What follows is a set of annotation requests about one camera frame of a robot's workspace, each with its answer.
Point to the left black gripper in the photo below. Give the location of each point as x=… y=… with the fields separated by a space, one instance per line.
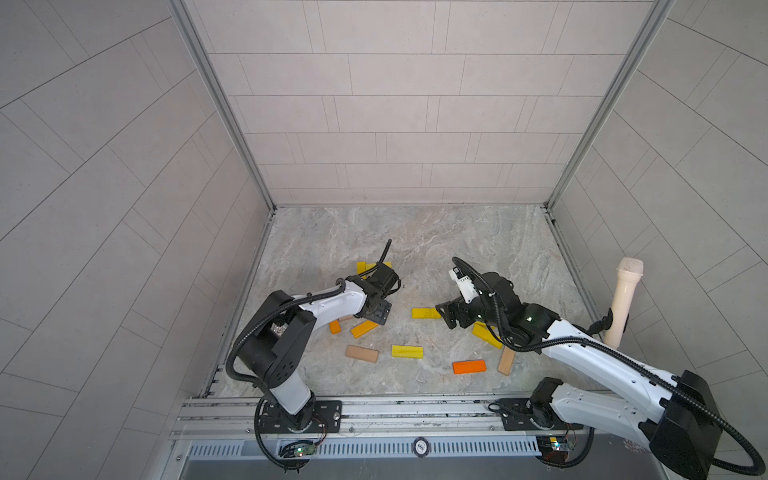
x=382 y=312

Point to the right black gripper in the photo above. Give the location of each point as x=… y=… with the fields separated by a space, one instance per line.
x=458 y=306

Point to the yellow block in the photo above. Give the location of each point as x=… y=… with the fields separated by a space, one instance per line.
x=362 y=267
x=481 y=331
x=425 y=313
x=409 y=352

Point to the amber orange block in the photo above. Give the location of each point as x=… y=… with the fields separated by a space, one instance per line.
x=363 y=328

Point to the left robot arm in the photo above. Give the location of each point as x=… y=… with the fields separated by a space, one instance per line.
x=267 y=352

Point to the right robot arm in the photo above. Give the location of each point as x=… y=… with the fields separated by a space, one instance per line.
x=675 y=417

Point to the tan block lower right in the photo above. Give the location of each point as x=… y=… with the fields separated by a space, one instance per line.
x=506 y=361

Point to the tan block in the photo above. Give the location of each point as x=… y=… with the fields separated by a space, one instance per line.
x=361 y=354
x=506 y=361

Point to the tan block lower left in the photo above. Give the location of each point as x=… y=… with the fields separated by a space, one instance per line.
x=361 y=354

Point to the beige microphone on stand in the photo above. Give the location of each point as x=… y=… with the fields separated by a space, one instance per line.
x=629 y=273

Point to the right circuit board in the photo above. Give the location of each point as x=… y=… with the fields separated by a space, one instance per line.
x=554 y=449

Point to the circuit board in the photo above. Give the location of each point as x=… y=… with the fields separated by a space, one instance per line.
x=554 y=449
x=298 y=449

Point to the left circuit board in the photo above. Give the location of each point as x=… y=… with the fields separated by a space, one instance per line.
x=298 y=449

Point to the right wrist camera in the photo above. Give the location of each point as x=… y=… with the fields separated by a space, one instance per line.
x=465 y=284

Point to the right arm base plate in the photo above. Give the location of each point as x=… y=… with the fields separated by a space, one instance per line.
x=521 y=414

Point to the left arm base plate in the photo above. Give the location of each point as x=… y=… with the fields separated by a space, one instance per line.
x=319 y=416

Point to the aluminium rail frame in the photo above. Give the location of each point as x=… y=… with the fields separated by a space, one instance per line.
x=431 y=415

